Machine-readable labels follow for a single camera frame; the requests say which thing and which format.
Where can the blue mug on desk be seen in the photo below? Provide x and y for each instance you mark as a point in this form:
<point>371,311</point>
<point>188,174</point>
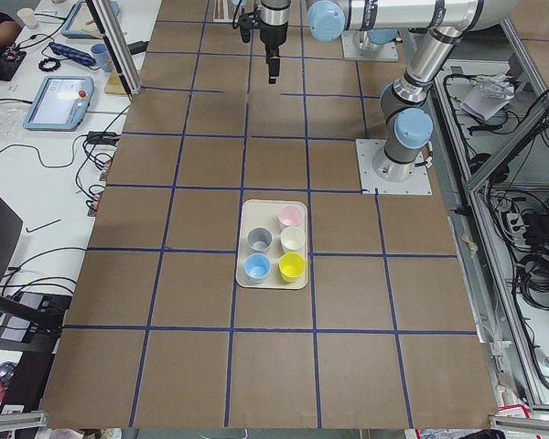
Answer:
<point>102,56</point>

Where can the wooden stand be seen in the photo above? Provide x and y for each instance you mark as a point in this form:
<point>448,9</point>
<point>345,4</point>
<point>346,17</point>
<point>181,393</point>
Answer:
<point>117,85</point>

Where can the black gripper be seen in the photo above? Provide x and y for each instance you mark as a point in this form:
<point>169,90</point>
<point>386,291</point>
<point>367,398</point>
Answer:
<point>274,37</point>

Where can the white cup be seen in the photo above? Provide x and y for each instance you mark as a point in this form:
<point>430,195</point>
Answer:
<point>293,239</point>

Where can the yellow cup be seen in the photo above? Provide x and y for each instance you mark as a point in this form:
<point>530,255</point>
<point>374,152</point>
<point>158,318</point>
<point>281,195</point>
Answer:
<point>292,266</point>

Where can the paper cup on desk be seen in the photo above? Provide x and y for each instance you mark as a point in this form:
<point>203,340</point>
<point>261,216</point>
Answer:
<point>27,16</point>

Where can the grey cup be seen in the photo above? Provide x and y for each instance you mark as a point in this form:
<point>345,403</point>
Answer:
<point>260,239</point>

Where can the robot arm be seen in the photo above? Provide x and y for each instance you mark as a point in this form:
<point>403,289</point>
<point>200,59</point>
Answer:
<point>444,23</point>
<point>374,39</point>

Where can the blue cup on tray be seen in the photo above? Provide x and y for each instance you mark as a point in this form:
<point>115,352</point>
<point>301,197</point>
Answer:
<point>257,267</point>

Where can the crumpled white paper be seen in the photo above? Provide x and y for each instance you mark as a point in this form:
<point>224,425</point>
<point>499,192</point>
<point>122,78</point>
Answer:
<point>488,96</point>

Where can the pink cup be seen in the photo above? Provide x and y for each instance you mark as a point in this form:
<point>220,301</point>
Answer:
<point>290,216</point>

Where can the person forearm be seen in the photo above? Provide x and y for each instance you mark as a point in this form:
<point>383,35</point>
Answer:
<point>9,31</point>

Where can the aluminium frame post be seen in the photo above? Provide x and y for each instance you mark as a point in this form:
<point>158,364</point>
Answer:
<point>113,37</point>

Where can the far teach pendant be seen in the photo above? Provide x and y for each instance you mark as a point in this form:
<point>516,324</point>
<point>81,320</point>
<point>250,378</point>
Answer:
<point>79,22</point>

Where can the black ring part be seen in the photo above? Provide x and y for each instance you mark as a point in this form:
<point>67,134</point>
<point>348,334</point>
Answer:
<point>49,64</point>

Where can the near teach pendant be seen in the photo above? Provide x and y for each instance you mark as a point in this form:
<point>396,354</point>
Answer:
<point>60,104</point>

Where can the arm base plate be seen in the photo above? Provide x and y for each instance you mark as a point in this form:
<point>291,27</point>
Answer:
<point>386,54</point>
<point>380,176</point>

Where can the teach pendant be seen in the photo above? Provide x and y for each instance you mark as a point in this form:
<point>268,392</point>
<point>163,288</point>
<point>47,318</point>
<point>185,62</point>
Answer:
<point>79,22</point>
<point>60,104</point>

